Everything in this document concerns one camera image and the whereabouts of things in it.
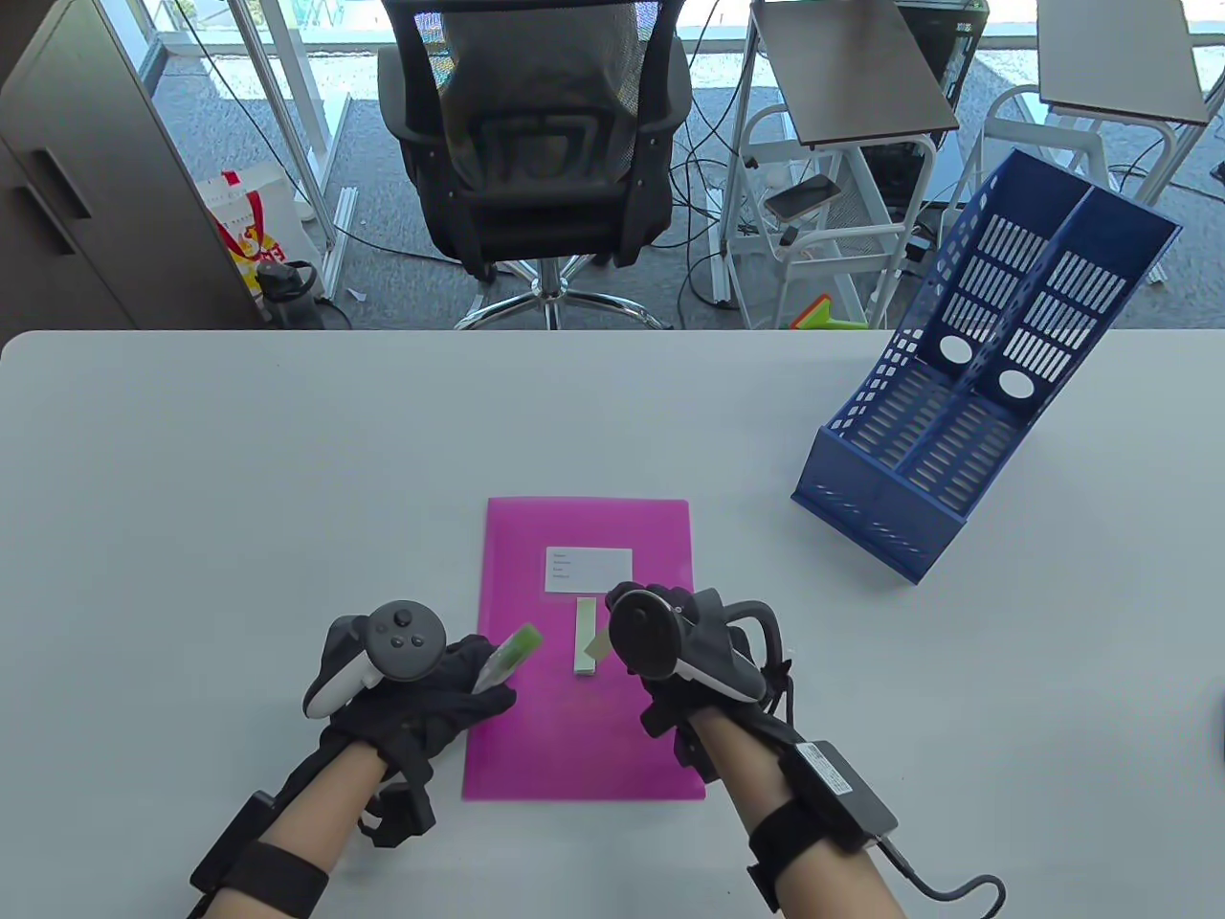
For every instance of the black computer tower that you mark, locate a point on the black computer tower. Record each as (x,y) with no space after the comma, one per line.
(957,48)

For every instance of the person's right forearm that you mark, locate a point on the person's right forearm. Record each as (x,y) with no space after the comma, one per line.
(756,775)

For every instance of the black mesh office chair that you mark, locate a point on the black mesh office chair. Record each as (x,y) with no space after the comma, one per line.
(536,206)

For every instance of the white rolling cart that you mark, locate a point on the white rolling cart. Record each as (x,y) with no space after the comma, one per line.
(861,239)

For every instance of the black wrist sensor box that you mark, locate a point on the black wrist sensor box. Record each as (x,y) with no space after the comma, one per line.
(842,795)
(230,842)

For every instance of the black handheld controller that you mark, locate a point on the black handheld controller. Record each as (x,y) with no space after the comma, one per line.
(660,641)
(407,637)

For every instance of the blue plastic file rack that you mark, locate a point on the blue plastic file rack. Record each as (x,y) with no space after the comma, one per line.
(880,522)

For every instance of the green and red plastic tool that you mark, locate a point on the green and red plastic tool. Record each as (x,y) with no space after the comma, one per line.
(825,319)

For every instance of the pink L-shaped folder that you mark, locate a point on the pink L-shaped folder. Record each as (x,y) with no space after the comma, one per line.
(555,737)

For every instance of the pad of green sticky notes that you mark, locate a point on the pad of green sticky notes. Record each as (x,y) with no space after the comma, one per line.
(584,617)

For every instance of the green sticky note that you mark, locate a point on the green sticky note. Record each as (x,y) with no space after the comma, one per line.
(599,647)

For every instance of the green glue stick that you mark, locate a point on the green glue stick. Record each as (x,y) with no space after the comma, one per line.
(512,651)

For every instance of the white metal table frame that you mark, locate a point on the white metal table frame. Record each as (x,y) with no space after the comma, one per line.
(337,239)

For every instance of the black smartphone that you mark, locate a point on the black smartphone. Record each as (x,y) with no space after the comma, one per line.
(802,198)

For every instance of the red and white shopping bag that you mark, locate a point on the red and white shopping bag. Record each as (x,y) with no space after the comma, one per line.
(251,230)

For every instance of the person's left hand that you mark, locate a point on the person's left hand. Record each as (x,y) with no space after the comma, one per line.
(421,713)

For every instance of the brown-top side table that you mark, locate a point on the brown-top side table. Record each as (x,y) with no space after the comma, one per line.
(1120,57)
(852,77)

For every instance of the person's right hand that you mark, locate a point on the person's right hand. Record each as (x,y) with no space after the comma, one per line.
(675,710)

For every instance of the person's left forearm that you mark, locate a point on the person's left forearm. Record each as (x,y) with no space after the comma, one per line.
(306,804)

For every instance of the white power strip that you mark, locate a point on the white power strip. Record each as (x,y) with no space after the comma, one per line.
(722,280)

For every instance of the black water bottle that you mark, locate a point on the black water bottle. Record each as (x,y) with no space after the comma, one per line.
(287,297)

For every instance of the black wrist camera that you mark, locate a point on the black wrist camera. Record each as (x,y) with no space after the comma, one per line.
(402,814)

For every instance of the tall storage cabinet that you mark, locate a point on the tall storage cabinet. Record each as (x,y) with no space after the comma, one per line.
(96,191)

